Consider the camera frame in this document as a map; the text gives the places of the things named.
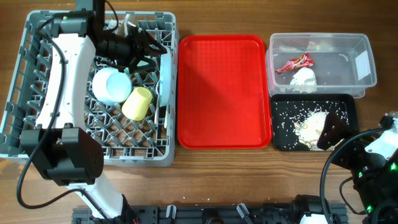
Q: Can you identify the clear plastic waste bin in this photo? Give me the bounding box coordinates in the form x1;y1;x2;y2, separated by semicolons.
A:
266;32;377;98

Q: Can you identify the red plastic serving tray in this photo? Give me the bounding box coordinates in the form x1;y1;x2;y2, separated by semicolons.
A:
177;34;272;149

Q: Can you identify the light blue plate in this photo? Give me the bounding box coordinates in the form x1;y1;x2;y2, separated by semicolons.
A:
159;47;172;107

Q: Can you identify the yellow plastic cup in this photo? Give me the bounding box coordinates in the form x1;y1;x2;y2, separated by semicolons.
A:
122;86;152;121

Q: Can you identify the grey plastic dishwasher rack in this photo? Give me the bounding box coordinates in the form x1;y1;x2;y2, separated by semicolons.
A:
1;11;179;167

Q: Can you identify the pile of rice scraps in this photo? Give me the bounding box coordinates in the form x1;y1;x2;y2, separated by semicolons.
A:
292;111;328;151

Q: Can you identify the light green small bowl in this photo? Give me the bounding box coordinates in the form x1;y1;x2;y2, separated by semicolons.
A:
92;67;132;106

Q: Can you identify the red snack wrapper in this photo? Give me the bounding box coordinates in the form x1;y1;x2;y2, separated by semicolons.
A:
275;52;315;75

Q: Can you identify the mint green bowl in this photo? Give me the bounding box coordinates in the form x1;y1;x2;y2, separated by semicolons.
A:
124;60;149;75

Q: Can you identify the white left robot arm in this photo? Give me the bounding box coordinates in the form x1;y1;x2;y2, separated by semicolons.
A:
19;8;169;223

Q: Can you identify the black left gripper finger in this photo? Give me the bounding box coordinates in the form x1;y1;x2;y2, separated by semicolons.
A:
144;30;167;55
129;57;156;74

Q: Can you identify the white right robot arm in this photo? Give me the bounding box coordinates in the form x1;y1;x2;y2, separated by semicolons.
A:
139;112;397;223

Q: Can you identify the white napkin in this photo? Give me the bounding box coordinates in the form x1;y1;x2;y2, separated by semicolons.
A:
290;67;317;93

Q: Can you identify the black waste tray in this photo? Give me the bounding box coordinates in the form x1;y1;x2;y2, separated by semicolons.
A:
271;94;359;152

